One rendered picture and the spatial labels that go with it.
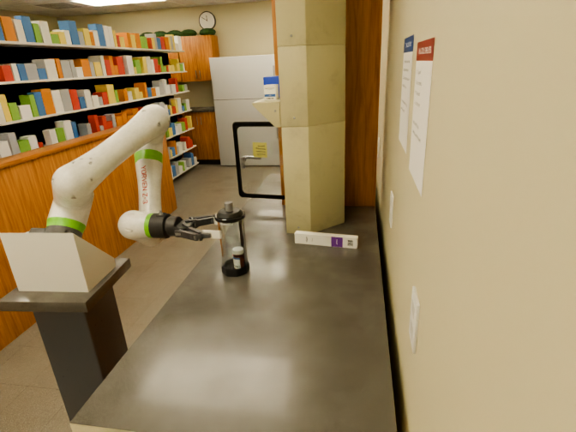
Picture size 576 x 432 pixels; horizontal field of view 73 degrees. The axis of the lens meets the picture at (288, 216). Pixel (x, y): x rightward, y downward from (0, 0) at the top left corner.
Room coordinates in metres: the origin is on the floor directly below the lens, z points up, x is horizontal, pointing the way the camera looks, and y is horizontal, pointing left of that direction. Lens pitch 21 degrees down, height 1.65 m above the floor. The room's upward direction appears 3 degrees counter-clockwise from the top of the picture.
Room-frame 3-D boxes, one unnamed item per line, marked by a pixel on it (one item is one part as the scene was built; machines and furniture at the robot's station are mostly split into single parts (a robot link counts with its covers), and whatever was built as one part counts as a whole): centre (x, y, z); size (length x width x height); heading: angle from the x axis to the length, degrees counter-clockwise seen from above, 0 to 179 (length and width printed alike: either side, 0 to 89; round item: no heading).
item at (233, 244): (1.28, 0.20, 1.06); 0.11 x 0.11 x 0.21
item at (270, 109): (1.77, 0.04, 1.46); 0.32 x 0.12 x 0.10; 169
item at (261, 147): (1.96, 0.11, 1.19); 0.30 x 0.01 x 0.40; 72
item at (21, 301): (1.29, 0.83, 0.92); 0.32 x 0.32 x 0.04; 84
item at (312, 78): (1.73, -0.14, 1.33); 0.32 x 0.25 x 0.77; 169
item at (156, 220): (1.33, 0.46, 1.12); 0.09 x 0.06 x 0.12; 169
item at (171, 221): (1.32, 0.39, 1.11); 0.09 x 0.08 x 0.07; 79
